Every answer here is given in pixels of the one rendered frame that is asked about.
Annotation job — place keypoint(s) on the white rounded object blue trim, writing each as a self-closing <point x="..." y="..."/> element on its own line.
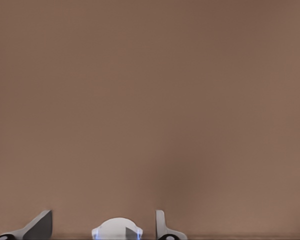
<point x="116" y="228"/>

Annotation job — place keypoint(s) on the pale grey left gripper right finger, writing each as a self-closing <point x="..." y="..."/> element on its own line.
<point x="161" y="223"/>

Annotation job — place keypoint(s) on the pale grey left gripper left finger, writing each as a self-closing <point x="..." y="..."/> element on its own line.
<point x="37" y="226"/>

